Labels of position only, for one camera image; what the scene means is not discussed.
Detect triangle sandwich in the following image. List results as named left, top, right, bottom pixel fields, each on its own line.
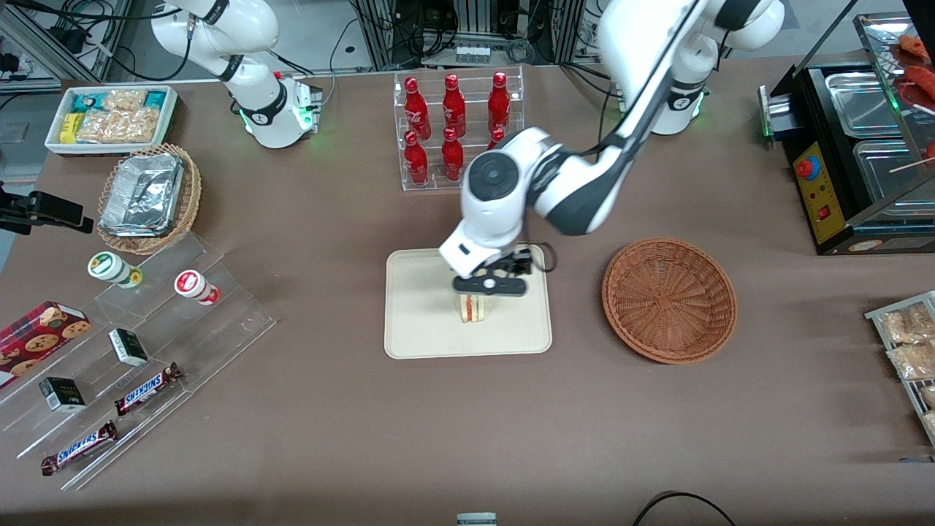
left=458, top=292, right=491, bottom=324

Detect beige plastic tray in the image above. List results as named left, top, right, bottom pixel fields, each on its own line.
left=384, top=244, right=553, bottom=360

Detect brown wicker basket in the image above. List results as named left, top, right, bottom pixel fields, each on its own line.
left=602, top=237, right=738, bottom=365

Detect light wicker basket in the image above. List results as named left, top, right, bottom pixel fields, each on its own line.
left=96, top=142, right=202, bottom=256

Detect tray of packaged pastries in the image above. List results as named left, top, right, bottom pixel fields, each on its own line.
left=864, top=291, right=935, bottom=446

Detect clear acrylic bottle rack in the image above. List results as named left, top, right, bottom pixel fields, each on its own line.
left=393, top=64, right=525, bottom=192

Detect clear acrylic stepped display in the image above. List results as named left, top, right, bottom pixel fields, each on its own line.
left=0, top=232, right=277, bottom=492

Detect red lid cup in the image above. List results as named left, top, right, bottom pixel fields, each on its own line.
left=174, top=270, right=220, bottom=305

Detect stacked foil containers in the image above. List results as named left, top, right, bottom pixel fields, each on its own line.
left=99, top=152, right=185, bottom=238

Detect black food warmer machine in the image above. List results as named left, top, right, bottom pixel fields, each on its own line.
left=757, top=11, right=935, bottom=256

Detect snickers bar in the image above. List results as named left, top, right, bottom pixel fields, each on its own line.
left=114, top=362, right=183, bottom=416
left=40, top=421, right=118, bottom=476

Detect small dark green box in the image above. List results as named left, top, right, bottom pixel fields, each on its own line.
left=108, top=328, right=149, bottom=367
left=39, top=377, right=87, bottom=413

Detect green lid cup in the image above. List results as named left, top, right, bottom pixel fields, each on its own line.
left=88, top=251, right=143, bottom=289

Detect large clear cracker bag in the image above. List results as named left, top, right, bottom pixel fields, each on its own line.
left=77, top=108, right=161, bottom=143

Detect small clear cracker bag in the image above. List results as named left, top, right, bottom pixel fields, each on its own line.
left=102, top=89, right=149, bottom=112

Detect steel warmer pan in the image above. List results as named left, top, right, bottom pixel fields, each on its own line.
left=824, top=70, right=905, bottom=137
left=852, top=138, right=935, bottom=204

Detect white snack bin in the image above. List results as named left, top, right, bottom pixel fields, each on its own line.
left=45, top=85, right=178, bottom=156

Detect red cookie box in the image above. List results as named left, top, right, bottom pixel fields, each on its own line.
left=0, top=301, right=91, bottom=375

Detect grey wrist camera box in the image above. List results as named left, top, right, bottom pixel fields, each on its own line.
left=452, top=270, right=529, bottom=297

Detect black cable loop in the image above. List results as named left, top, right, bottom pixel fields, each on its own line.
left=632, top=492, right=739, bottom=526

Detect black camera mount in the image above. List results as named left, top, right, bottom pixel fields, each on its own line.
left=0, top=183, right=94, bottom=236

